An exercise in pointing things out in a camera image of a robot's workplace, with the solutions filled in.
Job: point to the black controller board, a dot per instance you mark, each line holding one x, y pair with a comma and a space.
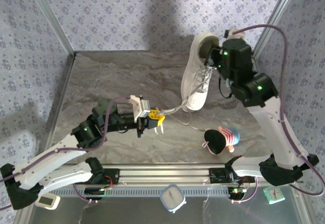
237, 192
94, 192

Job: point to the aluminium table edge rail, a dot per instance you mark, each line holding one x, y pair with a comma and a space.
64, 83

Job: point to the green alarm clock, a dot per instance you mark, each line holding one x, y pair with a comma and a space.
274, 195

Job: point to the plush doll with black hat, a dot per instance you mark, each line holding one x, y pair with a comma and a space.
215, 140

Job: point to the white digital timer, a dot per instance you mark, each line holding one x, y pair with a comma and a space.
48, 201

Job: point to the aluminium mounting rail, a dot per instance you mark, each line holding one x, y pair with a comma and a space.
165, 174

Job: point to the white leather sneaker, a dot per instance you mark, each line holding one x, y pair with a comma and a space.
195, 81

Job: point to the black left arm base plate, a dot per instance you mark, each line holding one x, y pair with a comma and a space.
115, 177

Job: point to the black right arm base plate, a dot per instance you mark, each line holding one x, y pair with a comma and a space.
215, 177

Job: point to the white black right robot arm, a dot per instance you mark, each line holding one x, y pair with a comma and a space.
269, 127

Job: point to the blue-rimmed square white clock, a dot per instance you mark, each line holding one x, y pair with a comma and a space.
172, 196

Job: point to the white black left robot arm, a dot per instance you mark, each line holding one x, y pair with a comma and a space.
50, 158

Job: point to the aluminium frame post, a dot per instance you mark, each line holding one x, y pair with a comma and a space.
280, 5
53, 18

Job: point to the white shoelace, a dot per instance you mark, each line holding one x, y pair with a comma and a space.
175, 110

